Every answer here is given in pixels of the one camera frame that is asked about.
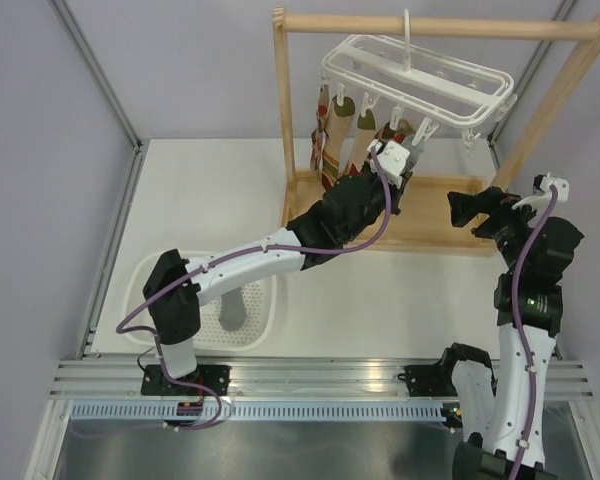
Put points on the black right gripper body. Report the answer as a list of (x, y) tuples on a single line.
[(509, 227)]

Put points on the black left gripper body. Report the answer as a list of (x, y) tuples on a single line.
[(395, 194)]

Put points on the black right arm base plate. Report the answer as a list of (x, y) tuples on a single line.
[(424, 380)]

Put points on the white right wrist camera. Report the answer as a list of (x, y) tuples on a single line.
[(547, 188)]

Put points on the grey sock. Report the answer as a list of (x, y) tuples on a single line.
[(233, 314), (417, 150)]

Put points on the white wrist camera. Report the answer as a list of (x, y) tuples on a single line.
[(547, 188), (390, 158)]

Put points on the argyle patterned sock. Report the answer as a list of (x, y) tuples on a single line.
[(318, 135), (401, 135)]

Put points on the beige sock olive toe right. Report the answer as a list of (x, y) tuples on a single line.
[(365, 133)]

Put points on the argyle patterned sock right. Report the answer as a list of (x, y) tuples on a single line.
[(401, 135)]

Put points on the argyle patterned sock leftmost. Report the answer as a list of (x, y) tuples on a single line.
[(318, 135)]

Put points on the aluminium mounting rail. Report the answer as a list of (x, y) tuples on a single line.
[(119, 377)]

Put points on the white plastic clip hanger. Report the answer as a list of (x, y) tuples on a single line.
[(442, 89)]

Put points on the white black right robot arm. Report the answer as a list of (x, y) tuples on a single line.
[(502, 408)]

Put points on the white perforated plastic basket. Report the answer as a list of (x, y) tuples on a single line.
[(259, 299)]

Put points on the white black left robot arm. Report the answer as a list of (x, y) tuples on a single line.
[(178, 287)]

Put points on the wooden hanging rack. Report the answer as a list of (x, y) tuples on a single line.
[(424, 223)]

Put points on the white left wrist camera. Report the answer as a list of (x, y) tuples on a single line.
[(390, 158)]

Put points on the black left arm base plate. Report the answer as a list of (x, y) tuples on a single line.
[(214, 377)]

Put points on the white slotted cable duct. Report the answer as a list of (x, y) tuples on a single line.
[(410, 411)]

